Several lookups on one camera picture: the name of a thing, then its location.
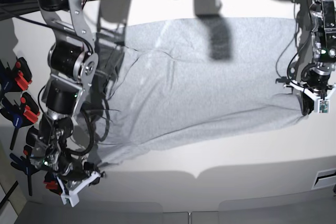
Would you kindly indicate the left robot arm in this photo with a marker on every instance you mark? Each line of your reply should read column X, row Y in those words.
column 322, row 37

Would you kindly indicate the grey T-shirt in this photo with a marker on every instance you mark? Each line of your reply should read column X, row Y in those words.
column 183, row 81

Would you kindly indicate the blue red clamp upper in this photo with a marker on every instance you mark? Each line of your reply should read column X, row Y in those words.
column 15, row 79

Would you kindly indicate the blue red clamp bottom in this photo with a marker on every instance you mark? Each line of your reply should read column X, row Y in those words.
column 51, row 183

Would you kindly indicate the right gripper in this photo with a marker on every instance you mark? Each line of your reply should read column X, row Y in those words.
column 73, row 172

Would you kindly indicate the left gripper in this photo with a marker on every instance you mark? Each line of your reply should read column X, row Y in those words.
column 315, row 91

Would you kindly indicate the blue red clamp middle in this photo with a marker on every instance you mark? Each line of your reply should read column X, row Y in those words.
column 23, row 115

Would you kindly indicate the blue red clamp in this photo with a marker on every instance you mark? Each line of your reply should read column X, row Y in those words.
column 23, row 115
column 51, row 183
column 15, row 79
column 23, row 164

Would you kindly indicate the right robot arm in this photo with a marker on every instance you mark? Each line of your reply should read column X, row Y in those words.
column 72, row 61

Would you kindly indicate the blue red clamp lower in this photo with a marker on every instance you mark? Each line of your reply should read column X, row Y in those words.
column 23, row 164

